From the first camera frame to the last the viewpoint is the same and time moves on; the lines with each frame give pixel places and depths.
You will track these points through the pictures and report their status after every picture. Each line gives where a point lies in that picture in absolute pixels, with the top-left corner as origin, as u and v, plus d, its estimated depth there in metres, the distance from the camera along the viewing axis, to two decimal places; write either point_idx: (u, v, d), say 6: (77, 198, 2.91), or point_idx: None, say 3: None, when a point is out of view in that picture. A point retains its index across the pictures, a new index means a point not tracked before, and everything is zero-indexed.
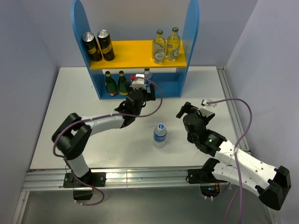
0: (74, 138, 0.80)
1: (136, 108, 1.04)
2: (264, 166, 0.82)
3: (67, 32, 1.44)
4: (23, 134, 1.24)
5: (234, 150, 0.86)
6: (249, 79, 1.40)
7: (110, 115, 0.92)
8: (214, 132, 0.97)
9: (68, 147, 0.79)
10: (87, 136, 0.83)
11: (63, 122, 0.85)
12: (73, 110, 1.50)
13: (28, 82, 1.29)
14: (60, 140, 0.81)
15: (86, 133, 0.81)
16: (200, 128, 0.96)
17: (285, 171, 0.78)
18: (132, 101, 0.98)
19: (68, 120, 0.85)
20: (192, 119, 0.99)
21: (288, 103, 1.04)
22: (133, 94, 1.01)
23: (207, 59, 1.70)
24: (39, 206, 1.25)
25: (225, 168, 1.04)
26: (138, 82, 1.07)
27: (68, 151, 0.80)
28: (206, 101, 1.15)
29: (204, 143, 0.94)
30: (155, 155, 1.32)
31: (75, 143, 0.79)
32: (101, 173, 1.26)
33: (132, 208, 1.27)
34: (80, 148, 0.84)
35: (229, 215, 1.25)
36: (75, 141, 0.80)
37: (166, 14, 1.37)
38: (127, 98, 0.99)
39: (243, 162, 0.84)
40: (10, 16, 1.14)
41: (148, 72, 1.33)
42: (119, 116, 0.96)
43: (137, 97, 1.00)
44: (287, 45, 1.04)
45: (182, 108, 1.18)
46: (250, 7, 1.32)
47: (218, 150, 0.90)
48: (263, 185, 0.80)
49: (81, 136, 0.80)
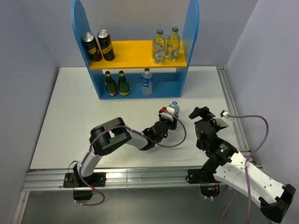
0: (114, 140, 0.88)
1: (158, 137, 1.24)
2: (273, 182, 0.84)
3: (67, 33, 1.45)
4: (22, 134, 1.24)
5: (245, 164, 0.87)
6: (249, 79, 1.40)
7: (140, 135, 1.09)
8: (225, 141, 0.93)
9: (108, 144, 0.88)
10: (124, 143, 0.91)
11: (109, 121, 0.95)
12: (73, 110, 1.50)
13: (27, 82, 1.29)
14: (102, 136, 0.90)
15: (126, 138, 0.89)
16: (212, 136, 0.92)
17: (292, 190, 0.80)
18: (155, 133, 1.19)
19: (114, 122, 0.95)
20: (204, 127, 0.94)
21: (288, 103, 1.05)
22: (158, 125, 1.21)
23: (207, 59, 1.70)
24: (39, 206, 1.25)
25: (227, 172, 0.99)
26: (167, 115, 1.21)
27: (105, 148, 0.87)
28: (226, 115, 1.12)
29: (215, 152, 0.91)
30: (155, 155, 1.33)
31: (115, 143, 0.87)
32: (101, 173, 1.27)
33: (132, 207, 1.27)
34: (112, 150, 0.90)
35: (229, 215, 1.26)
36: (114, 141, 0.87)
37: (166, 14, 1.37)
38: (152, 127, 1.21)
39: (253, 176, 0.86)
40: (10, 16, 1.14)
41: (148, 72, 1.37)
42: (146, 140, 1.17)
43: (159, 129, 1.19)
44: (287, 45, 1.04)
45: (198, 112, 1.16)
46: (250, 8, 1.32)
47: (229, 162, 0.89)
48: (268, 200, 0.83)
49: (122, 139, 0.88)
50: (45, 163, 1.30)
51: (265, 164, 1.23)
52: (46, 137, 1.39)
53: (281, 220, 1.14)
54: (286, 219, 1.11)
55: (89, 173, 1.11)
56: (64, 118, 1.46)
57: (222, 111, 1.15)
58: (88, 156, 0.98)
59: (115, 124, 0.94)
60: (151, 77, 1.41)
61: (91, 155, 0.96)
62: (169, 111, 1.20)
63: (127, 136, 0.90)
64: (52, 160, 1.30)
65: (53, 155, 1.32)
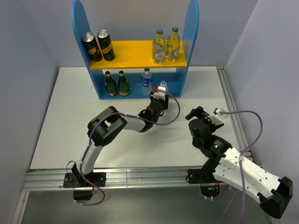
0: (111, 128, 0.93)
1: (155, 116, 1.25)
2: (268, 175, 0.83)
3: (67, 33, 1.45)
4: (22, 134, 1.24)
5: (239, 158, 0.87)
6: (249, 79, 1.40)
7: (136, 117, 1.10)
8: (219, 138, 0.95)
9: (107, 133, 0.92)
10: (122, 128, 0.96)
11: (102, 112, 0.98)
12: (73, 110, 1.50)
13: (27, 82, 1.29)
14: (98, 128, 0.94)
15: (122, 123, 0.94)
16: (205, 133, 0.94)
17: (288, 182, 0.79)
18: (152, 112, 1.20)
19: (106, 111, 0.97)
20: (197, 124, 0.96)
21: (287, 103, 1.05)
22: (153, 104, 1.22)
23: (207, 59, 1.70)
24: (39, 206, 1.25)
25: (226, 170, 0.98)
26: (160, 94, 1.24)
27: (105, 137, 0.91)
28: (219, 111, 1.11)
29: (210, 149, 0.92)
30: (155, 155, 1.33)
31: (113, 130, 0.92)
32: (101, 173, 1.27)
33: (132, 207, 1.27)
34: (112, 138, 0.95)
35: (229, 215, 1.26)
36: (112, 129, 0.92)
37: (166, 14, 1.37)
38: (148, 107, 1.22)
39: (248, 170, 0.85)
40: (9, 15, 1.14)
41: (148, 72, 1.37)
42: (142, 122, 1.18)
43: (155, 108, 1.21)
44: (286, 45, 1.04)
45: (193, 111, 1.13)
46: (250, 8, 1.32)
47: (223, 157, 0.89)
48: (266, 194, 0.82)
49: (119, 125, 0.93)
50: (45, 163, 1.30)
51: (265, 164, 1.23)
52: (46, 137, 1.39)
53: (281, 220, 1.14)
54: (285, 219, 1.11)
55: (90, 169, 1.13)
56: (64, 118, 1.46)
57: (215, 108, 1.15)
58: (88, 150, 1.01)
59: (108, 113, 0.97)
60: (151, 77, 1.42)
61: (91, 147, 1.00)
62: (161, 89, 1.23)
63: (123, 121, 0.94)
64: (52, 160, 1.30)
65: (53, 155, 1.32)
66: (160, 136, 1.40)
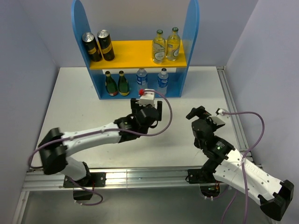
0: (49, 159, 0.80)
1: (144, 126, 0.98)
2: (270, 178, 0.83)
3: (67, 33, 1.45)
4: (22, 134, 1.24)
5: (242, 161, 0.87)
6: (249, 80, 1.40)
7: (101, 132, 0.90)
8: (222, 139, 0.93)
9: (45, 164, 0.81)
10: (64, 157, 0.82)
11: (46, 136, 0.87)
12: (73, 110, 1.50)
13: (27, 81, 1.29)
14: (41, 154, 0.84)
15: (60, 155, 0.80)
16: (209, 134, 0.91)
17: (290, 185, 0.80)
18: (145, 117, 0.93)
19: (49, 135, 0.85)
20: (200, 125, 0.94)
21: (288, 103, 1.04)
22: (149, 110, 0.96)
23: (207, 59, 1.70)
24: (39, 206, 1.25)
25: (227, 171, 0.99)
26: (147, 96, 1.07)
27: (45, 169, 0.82)
28: (222, 111, 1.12)
29: (211, 150, 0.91)
30: (155, 156, 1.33)
31: (49, 163, 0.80)
32: (101, 173, 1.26)
33: (132, 207, 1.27)
34: (57, 167, 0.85)
35: (228, 215, 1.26)
36: (50, 160, 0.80)
37: (166, 14, 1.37)
38: (142, 112, 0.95)
39: (250, 173, 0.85)
40: (9, 15, 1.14)
41: (143, 70, 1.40)
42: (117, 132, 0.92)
43: (151, 114, 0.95)
44: (286, 45, 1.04)
45: (193, 111, 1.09)
46: (250, 8, 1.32)
47: (226, 159, 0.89)
48: (266, 197, 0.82)
49: (55, 157, 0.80)
50: None
51: (265, 164, 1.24)
52: None
53: (281, 220, 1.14)
54: (285, 219, 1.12)
55: (81, 171, 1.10)
56: (64, 118, 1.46)
57: (217, 108, 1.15)
58: None
59: (51, 138, 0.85)
60: (146, 76, 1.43)
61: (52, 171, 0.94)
62: (149, 92, 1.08)
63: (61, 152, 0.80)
64: None
65: None
66: (160, 136, 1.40)
